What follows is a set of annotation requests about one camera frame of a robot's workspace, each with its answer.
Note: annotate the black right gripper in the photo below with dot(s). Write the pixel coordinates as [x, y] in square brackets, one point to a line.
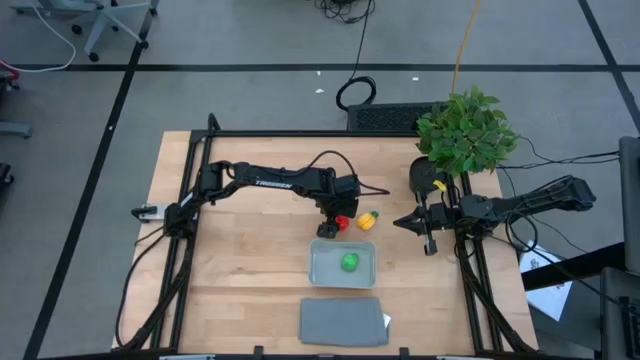
[445, 214]

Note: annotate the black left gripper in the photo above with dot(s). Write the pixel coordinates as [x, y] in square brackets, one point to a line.
[346, 195]

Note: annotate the red toy tomato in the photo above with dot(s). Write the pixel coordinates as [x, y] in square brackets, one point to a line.
[344, 223]

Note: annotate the yellow toy pineapple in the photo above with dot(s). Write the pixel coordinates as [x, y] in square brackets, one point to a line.
[366, 221]

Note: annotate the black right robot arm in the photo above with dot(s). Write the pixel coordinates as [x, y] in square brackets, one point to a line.
[530, 202]

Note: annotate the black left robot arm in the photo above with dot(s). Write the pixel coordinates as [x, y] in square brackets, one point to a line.
[280, 182]

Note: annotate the grey tupperware container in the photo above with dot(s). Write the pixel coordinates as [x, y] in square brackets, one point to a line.
[325, 270]

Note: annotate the grey tupperware lid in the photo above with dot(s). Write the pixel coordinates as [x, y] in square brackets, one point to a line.
[342, 322]

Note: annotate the yellow tape tag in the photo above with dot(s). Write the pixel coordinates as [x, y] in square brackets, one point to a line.
[440, 185]

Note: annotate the black plant pot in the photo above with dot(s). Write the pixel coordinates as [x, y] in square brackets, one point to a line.
[421, 175]

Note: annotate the green leafy plant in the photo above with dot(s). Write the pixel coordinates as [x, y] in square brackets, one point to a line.
[465, 132]

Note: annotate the white label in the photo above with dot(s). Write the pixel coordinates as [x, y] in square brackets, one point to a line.
[386, 321]

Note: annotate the black mesh box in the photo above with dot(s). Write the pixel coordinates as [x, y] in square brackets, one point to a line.
[385, 117]

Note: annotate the black table clamp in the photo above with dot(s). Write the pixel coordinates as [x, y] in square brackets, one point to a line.
[404, 352]
[258, 351]

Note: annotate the white paper sheet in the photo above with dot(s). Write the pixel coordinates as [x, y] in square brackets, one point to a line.
[547, 295]

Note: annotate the silver mounting plate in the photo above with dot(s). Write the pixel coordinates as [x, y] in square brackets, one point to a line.
[156, 211]

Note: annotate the grey upright panel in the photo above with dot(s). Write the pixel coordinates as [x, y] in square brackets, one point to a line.
[631, 200]

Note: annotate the grey office chair base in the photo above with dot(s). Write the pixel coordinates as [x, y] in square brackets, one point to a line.
[105, 20]

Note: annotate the grey furniture foot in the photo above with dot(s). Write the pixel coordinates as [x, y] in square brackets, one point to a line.
[15, 130]

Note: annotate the black caster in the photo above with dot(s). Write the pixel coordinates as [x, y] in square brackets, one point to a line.
[5, 174]

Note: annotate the red object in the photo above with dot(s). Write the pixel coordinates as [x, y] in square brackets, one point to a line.
[10, 69]

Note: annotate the black aluminium table frame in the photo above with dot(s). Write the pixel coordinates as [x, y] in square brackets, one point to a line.
[300, 133]

